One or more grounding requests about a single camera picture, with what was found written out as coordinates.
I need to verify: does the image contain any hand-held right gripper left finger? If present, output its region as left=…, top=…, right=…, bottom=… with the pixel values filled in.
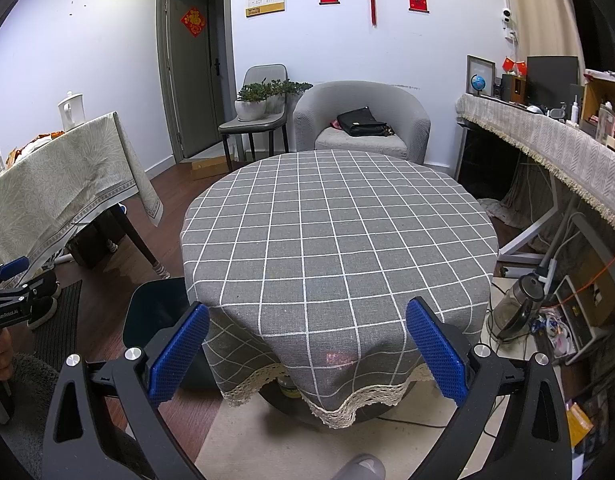
left=41, top=302, right=210, bottom=480

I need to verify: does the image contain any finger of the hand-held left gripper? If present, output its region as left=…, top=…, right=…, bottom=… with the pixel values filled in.
left=0, top=280, right=45, bottom=311
left=0, top=256, right=30, bottom=291

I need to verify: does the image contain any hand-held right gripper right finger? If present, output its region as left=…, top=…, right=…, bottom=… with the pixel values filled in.
left=405, top=297, right=573, bottom=480

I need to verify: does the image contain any teal trash bin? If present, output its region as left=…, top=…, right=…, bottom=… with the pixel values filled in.
left=123, top=276, right=223, bottom=393

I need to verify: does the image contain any dark floor mat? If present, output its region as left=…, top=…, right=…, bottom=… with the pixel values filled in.
left=17, top=280, right=83, bottom=376

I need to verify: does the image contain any grey fluffy rug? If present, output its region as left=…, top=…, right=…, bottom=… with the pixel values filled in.
left=0, top=352, right=63, bottom=466

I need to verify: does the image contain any glass electric kettle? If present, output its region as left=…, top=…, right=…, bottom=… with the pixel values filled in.
left=490, top=274, right=538, bottom=343

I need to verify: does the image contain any beige patterned tablecloth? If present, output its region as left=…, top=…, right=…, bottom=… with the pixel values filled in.
left=0, top=111, right=163, bottom=281

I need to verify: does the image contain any dark wooden table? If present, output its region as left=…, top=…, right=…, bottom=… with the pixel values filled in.
left=67, top=202, right=170, bottom=281

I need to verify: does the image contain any orange snack bag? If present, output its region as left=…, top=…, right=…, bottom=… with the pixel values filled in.
left=7, top=131, right=65, bottom=161

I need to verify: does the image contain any grey slipper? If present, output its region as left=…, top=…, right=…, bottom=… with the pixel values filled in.
left=336, top=454, right=387, bottom=480

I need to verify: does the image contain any yellow packet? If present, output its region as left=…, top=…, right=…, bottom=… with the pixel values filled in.
left=565, top=400, right=594, bottom=448

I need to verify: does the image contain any grey checked tablecloth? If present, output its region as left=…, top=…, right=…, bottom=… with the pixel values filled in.
left=180, top=150, right=499, bottom=430

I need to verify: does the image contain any white kettle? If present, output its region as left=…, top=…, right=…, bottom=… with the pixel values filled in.
left=57, top=91, right=85, bottom=131

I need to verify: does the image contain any small brown cardboard box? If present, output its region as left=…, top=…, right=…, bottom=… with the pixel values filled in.
left=552, top=245, right=615, bottom=356

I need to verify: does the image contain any flat cardboard box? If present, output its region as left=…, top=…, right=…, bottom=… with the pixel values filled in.
left=190, top=156, right=229, bottom=181

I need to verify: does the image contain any grey fringed desk cloth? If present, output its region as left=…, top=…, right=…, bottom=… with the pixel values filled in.
left=455, top=92, right=615, bottom=238

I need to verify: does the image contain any black bag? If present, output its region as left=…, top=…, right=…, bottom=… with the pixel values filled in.
left=336, top=106, right=392, bottom=138

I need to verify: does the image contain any potted plant white pot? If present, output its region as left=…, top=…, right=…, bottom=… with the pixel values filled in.
left=234, top=82, right=269, bottom=122
left=264, top=79, right=314, bottom=116

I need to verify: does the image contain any grey door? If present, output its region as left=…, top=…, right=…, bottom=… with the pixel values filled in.
left=156, top=0, right=233, bottom=166

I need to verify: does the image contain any brown speaker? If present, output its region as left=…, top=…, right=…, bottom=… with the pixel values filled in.
left=501, top=74, right=528, bottom=103

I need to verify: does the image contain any grey armchair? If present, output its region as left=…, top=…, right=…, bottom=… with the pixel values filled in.
left=292, top=81, right=432, bottom=163

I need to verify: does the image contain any grey dining chair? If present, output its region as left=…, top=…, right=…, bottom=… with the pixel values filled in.
left=218, top=64, right=290, bottom=171

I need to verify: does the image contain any framed picture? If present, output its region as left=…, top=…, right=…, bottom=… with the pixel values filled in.
left=466, top=55, right=497, bottom=97

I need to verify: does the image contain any black monitor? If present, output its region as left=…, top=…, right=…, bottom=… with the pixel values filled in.
left=525, top=56, right=581, bottom=108

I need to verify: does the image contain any red diamond door decoration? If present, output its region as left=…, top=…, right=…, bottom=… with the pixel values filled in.
left=180, top=6, right=208, bottom=39

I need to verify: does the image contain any open cardboard box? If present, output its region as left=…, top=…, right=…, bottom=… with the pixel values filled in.
left=580, top=69, right=615, bottom=148

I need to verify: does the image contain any white security camera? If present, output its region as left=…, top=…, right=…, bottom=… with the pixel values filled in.
left=498, top=6, right=519, bottom=41

